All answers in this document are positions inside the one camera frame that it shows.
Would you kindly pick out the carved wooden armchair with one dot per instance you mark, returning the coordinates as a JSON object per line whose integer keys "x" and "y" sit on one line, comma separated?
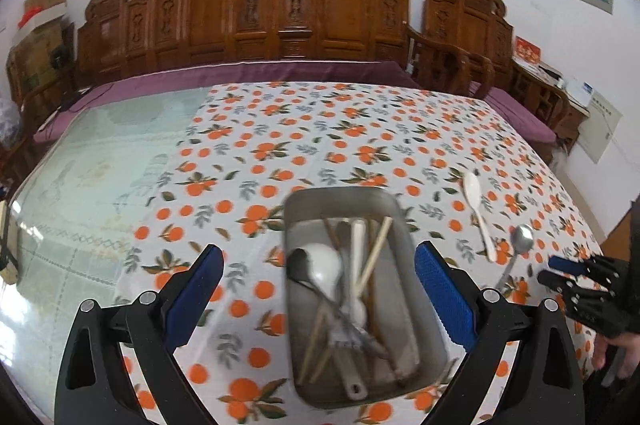
{"x": 465, "y": 25}

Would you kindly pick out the white box device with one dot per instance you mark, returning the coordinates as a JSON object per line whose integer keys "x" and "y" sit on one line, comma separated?
{"x": 580, "y": 89}

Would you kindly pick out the grey electrical panel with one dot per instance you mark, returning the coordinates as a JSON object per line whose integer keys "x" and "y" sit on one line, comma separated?
{"x": 602, "y": 125}

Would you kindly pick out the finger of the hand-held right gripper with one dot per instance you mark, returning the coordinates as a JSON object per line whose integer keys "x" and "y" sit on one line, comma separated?
{"x": 550, "y": 279}
{"x": 562, "y": 264}

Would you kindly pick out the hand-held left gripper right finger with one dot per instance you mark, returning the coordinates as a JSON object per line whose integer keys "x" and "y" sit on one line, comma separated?
{"x": 445, "y": 295}

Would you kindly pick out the stainless steel fork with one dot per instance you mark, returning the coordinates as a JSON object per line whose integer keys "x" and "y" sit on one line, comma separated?
{"x": 298, "y": 267}

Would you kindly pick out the small cardboard box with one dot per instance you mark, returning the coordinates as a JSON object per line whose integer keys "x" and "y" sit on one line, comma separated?
{"x": 47, "y": 0}

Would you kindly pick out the large metal spoon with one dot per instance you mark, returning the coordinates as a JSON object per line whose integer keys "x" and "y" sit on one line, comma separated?
{"x": 522, "y": 238}

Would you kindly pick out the orange print tablecloth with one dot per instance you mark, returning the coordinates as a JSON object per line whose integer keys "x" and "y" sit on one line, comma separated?
{"x": 350, "y": 130}

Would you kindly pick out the white plastic ladle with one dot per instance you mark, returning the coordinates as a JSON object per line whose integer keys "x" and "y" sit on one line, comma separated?
{"x": 322, "y": 265}

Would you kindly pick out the metal tray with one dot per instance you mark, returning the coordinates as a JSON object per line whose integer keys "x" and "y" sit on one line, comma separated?
{"x": 395, "y": 255}

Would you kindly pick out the person's right hand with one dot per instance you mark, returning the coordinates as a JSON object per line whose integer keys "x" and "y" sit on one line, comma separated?
{"x": 602, "y": 347}

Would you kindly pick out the stack of papers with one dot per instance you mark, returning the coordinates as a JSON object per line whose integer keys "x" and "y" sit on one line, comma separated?
{"x": 550, "y": 72}

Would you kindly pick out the large cardboard box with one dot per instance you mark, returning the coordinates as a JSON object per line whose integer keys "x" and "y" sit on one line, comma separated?
{"x": 35, "y": 55}

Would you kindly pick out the wooden door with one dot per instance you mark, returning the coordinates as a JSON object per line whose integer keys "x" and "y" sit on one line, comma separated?
{"x": 627, "y": 225}

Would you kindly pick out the wooden side table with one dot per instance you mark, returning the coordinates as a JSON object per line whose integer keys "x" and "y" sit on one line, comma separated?
{"x": 545, "y": 100}

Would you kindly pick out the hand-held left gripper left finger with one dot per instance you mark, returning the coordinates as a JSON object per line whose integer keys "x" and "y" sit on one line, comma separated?
{"x": 197, "y": 290}

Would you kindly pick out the carved wooden bench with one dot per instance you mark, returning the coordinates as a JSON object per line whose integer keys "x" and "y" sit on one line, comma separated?
{"x": 215, "y": 20}

